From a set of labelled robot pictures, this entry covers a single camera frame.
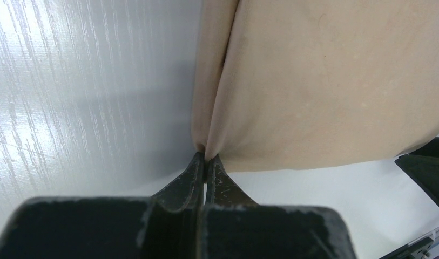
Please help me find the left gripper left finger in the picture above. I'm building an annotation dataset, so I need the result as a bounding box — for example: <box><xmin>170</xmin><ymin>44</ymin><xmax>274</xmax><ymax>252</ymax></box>
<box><xmin>0</xmin><ymin>153</ymin><xmax>205</xmax><ymax>258</ymax></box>

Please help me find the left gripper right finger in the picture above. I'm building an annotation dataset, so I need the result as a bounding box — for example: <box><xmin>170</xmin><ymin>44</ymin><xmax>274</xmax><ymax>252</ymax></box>
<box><xmin>199</xmin><ymin>157</ymin><xmax>356</xmax><ymax>258</ymax></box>

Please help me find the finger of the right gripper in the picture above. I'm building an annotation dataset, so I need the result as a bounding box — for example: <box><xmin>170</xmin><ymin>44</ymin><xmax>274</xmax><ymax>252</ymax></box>
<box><xmin>395</xmin><ymin>137</ymin><xmax>439</xmax><ymax>207</ymax></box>

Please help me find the beige t shirt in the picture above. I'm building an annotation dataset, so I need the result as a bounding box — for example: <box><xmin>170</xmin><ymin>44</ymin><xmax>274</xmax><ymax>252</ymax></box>
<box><xmin>191</xmin><ymin>1</ymin><xmax>439</xmax><ymax>172</ymax></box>

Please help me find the aluminium frame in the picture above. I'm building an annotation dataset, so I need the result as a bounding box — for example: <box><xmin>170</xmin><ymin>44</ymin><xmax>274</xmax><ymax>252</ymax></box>
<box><xmin>378</xmin><ymin>221</ymin><xmax>439</xmax><ymax>259</ymax></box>

